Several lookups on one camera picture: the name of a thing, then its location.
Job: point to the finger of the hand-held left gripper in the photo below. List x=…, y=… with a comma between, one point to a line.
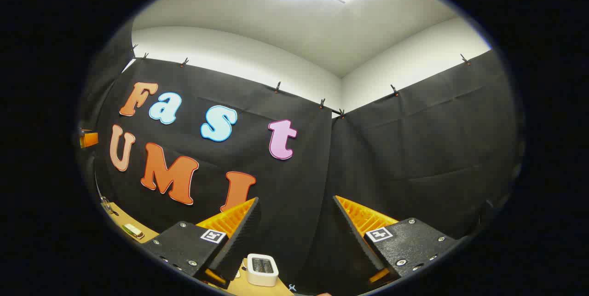
x=89, y=140

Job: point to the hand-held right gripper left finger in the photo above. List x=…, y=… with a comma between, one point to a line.
x=239, y=240

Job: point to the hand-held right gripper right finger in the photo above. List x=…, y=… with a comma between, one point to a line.
x=359, y=240

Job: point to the white toaster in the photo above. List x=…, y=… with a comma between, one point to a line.
x=262, y=275

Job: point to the clear glass container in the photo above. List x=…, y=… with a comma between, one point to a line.
x=108, y=206

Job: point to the black backdrop cloth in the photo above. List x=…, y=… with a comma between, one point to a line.
x=368, y=158

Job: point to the small white dish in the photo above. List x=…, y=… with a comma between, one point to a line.
x=133, y=231

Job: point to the row of black clips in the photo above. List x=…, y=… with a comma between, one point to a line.
x=278, y=86

